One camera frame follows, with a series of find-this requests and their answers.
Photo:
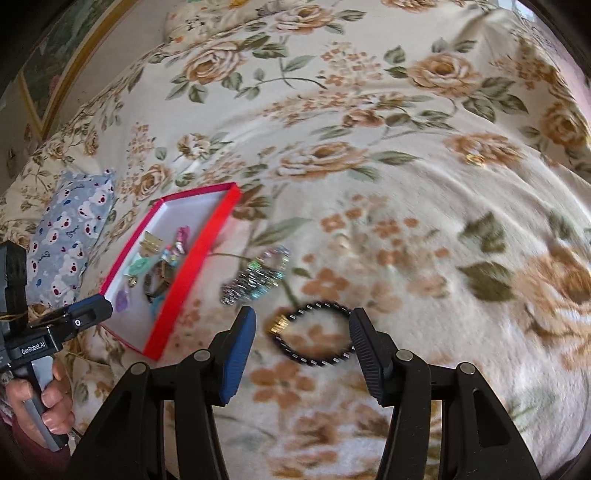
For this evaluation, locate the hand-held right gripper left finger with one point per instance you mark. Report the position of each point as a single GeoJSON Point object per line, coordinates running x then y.
{"type": "Point", "coordinates": [238, 355]}

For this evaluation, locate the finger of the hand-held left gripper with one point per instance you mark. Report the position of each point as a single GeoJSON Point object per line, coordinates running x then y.
{"type": "Point", "coordinates": [78, 325]}
{"type": "Point", "coordinates": [94, 305]}

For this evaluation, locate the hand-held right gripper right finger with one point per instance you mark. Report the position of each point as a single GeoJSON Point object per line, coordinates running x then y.
{"type": "Point", "coordinates": [367, 355]}

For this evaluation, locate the gold bangle watch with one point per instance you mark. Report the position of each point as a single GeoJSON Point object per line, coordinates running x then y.
{"type": "Point", "coordinates": [152, 281]}

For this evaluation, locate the gold claw hair clip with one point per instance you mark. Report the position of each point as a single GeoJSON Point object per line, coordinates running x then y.
{"type": "Point", "coordinates": [151, 242]}

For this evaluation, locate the colourful beaded hair clip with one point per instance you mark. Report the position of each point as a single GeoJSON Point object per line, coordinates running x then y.
{"type": "Point", "coordinates": [168, 256]}

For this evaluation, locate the pink hair clip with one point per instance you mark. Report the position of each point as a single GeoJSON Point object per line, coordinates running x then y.
{"type": "Point", "coordinates": [181, 237]}

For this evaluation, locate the red shallow box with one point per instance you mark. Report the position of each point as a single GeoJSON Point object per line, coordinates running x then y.
{"type": "Point", "coordinates": [194, 207]}

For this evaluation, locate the person's left hand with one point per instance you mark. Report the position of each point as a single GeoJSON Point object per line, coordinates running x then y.
{"type": "Point", "coordinates": [57, 408]}

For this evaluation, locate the blue bear print pillow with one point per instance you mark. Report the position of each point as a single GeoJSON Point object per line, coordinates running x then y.
{"type": "Point", "coordinates": [69, 230]}

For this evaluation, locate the gold framed picture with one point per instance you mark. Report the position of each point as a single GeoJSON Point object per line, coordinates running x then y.
{"type": "Point", "coordinates": [51, 55]}

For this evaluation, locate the panda print pillow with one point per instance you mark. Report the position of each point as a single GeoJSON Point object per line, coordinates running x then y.
{"type": "Point", "coordinates": [207, 18]}

